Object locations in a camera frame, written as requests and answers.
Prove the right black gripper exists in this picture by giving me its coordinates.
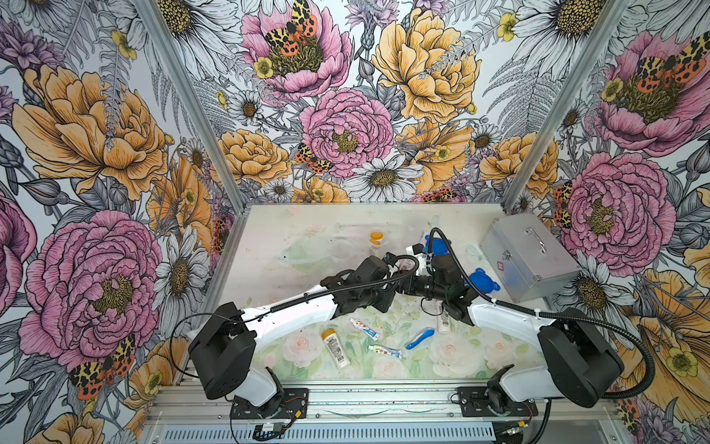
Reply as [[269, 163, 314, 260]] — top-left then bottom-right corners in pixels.
[[387, 269, 449, 302]]

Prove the toothpaste tube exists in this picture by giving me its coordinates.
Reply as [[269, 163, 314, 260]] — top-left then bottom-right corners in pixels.
[[349, 317, 381, 342], [368, 344, 402, 359]]

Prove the white bottle yellow cap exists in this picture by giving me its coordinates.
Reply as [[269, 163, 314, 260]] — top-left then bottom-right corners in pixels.
[[437, 311, 450, 334], [368, 231, 384, 255]]

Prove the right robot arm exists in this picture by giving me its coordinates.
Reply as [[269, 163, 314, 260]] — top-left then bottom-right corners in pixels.
[[399, 243, 624, 414]]

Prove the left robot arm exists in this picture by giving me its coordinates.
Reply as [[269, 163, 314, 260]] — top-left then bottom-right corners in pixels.
[[189, 255, 419, 409]]

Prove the blue lid upper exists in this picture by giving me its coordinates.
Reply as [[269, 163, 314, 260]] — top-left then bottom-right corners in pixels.
[[425, 235, 449, 256]]

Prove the blue lid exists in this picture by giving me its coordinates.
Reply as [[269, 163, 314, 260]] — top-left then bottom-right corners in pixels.
[[425, 235, 449, 256], [469, 268, 501, 294]]

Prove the blue lid lower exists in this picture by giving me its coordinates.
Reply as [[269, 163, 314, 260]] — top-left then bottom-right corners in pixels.
[[469, 268, 501, 294]]

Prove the clear plastic cup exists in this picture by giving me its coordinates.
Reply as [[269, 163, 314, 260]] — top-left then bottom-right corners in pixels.
[[329, 237, 359, 271], [366, 229, 392, 259]]

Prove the blue toothbrush case right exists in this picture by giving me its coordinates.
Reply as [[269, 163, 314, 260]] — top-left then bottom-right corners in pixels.
[[405, 329, 436, 351]]

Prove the white bottle near front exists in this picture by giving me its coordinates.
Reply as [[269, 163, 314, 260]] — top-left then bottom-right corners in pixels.
[[321, 329, 351, 369]]

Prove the silver metal case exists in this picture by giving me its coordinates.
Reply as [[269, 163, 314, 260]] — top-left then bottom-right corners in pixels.
[[480, 213, 581, 303]]

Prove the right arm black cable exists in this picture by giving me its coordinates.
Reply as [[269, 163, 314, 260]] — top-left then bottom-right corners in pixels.
[[428, 226, 656, 401]]

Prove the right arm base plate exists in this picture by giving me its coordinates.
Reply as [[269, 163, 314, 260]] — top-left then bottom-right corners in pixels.
[[450, 386, 538, 418]]

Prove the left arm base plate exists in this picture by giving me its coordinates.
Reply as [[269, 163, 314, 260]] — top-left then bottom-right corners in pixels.
[[229, 388, 310, 420]]

